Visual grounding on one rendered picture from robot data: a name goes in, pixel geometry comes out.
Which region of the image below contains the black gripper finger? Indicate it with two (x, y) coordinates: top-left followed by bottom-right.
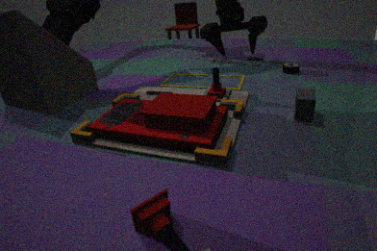
(206, 33), (226, 57)
(248, 33), (260, 54)

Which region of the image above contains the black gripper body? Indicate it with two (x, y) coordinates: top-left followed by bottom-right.
(200, 1), (267, 39)

